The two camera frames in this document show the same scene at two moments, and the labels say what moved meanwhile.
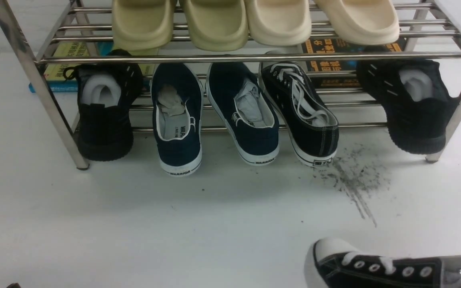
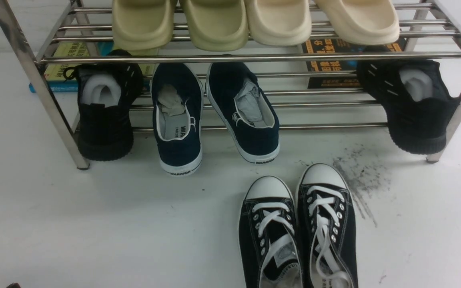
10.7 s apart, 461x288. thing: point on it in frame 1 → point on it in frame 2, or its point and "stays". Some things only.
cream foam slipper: [361, 22] stays
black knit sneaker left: [107, 95] stays
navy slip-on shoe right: [239, 99] stays
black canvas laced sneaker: [312, 131] → [326, 228]
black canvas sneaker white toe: [336, 263] → [269, 250]
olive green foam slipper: [218, 25] stays
